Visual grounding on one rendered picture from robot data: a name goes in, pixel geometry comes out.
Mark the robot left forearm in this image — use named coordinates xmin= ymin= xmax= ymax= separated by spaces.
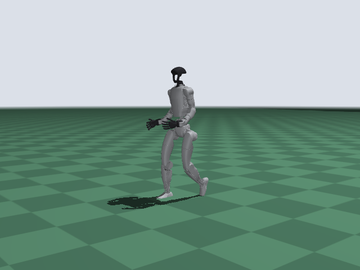
xmin=179 ymin=108 xmax=196 ymax=127

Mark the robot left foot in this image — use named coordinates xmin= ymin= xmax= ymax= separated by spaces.
xmin=200 ymin=177 xmax=208 ymax=196

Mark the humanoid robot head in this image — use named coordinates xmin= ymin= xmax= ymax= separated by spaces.
xmin=171 ymin=67 xmax=186 ymax=87

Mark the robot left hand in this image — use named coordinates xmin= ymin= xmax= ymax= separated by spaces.
xmin=162 ymin=118 xmax=183 ymax=129

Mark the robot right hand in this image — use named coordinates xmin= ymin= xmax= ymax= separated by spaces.
xmin=146 ymin=119 xmax=161 ymax=130

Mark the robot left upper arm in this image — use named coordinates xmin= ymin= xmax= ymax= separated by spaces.
xmin=182 ymin=87 xmax=195 ymax=113

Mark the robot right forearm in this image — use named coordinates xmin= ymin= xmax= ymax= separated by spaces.
xmin=158 ymin=111 xmax=173 ymax=124

